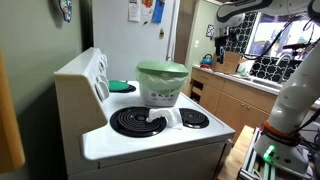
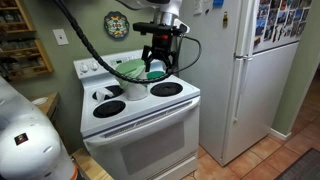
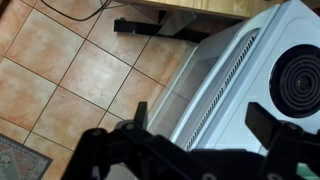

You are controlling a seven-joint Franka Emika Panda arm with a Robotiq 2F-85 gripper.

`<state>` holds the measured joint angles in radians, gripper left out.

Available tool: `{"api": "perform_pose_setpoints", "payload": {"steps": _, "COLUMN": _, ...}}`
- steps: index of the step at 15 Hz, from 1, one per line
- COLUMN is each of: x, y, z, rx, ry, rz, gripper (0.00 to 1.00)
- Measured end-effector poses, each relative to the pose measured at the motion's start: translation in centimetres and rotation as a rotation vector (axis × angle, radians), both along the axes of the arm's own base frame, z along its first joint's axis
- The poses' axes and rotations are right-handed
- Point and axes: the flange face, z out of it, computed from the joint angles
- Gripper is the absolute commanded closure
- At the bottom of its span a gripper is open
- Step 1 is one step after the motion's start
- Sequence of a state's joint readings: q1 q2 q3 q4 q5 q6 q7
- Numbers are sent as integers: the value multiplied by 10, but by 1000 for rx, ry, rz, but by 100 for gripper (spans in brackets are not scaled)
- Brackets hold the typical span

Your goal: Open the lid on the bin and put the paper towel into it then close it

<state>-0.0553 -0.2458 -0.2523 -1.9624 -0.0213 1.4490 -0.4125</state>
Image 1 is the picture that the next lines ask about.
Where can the green bin lid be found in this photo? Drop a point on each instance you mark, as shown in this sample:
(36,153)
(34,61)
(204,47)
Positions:
(162,69)

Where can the white paper towel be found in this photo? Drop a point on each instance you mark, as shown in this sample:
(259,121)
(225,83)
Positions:
(172,116)

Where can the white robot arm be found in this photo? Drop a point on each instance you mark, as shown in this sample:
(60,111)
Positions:
(279,141)

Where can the white compost bin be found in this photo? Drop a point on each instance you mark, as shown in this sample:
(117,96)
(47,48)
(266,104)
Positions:
(158,99)

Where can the green bin liner bag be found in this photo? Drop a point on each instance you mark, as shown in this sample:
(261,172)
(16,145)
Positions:
(163,82)

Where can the large front coil burner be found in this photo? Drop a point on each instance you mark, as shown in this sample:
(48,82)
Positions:
(131,122)

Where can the small front coil burner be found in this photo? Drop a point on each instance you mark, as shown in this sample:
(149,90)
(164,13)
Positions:
(193,119)

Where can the green silicone burner cover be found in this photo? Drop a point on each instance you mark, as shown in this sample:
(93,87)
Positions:
(115,85)

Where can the blue tea kettle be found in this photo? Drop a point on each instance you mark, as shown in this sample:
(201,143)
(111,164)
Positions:
(207,59)

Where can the white refrigerator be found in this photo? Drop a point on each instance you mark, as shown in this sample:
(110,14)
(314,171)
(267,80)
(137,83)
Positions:
(126,43)

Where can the white electric stove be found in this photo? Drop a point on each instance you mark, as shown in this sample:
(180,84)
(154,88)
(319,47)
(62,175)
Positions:
(110,136)

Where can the wooden kitchen cabinets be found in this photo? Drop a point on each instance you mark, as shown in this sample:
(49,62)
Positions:
(232,102)

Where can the black coffee maker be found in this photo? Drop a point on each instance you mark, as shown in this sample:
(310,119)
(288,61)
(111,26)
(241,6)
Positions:
(220,43)

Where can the cardboard box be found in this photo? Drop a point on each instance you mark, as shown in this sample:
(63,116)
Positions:
(231,61)

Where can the blue paper on fridge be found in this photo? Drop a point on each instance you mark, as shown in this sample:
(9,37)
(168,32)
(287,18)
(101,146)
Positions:
(158,11)

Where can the white paper on fridge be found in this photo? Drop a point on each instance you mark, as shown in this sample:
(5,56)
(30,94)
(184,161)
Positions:
(134,10)

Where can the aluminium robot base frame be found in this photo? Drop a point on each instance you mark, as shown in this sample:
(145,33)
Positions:
(254,168)

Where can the decorative wall plate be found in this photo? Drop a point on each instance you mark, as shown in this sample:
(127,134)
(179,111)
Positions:
(66,8)

